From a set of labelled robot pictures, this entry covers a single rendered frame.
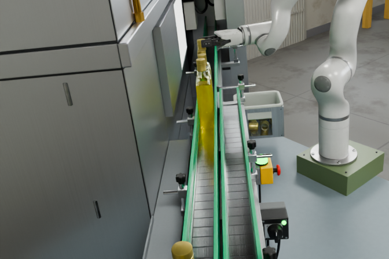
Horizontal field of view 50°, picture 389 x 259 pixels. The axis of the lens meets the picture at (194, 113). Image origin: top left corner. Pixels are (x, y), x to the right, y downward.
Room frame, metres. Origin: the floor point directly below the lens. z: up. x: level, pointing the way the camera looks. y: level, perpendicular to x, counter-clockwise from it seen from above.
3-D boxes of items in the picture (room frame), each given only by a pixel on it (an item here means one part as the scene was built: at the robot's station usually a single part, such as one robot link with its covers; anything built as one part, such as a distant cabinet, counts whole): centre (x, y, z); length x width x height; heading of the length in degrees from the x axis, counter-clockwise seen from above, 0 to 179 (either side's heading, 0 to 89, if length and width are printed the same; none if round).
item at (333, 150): (1.52, -0.56, 0.93); 0.19 x 0.19 x 0.18
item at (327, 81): (1.50, -0.54, 1.14); 0.19 x 0.12 x 0.24; 140
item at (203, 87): (1.51, -0.05, 1.16); 0.06 x 0.06 x 0.21; 85
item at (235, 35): (1.70, -0.18, 1.35); 0.11 x 0.10 x 0.07; 100
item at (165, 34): (1.87, 0.05, 1.32); 0.90 x 0.03 x 0.34; 175
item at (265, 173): (1.27, -0.22, 0.96); 0.07 x 0.07 x 0.07; 85
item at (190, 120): (1.42, 0.04, 1.11); 0.07 x 0.04 x 0.13; 85
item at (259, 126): (1.81, -0.28, 0.92); 0.27 x 0.17 x 0.15; 85
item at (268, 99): (1.81, -0.30, 0.97); 0.22 x 0.17 x 0.09; 85
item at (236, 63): (2.34, -0.25, 1.07); 0.17 x 0.05 x 0.23; 85
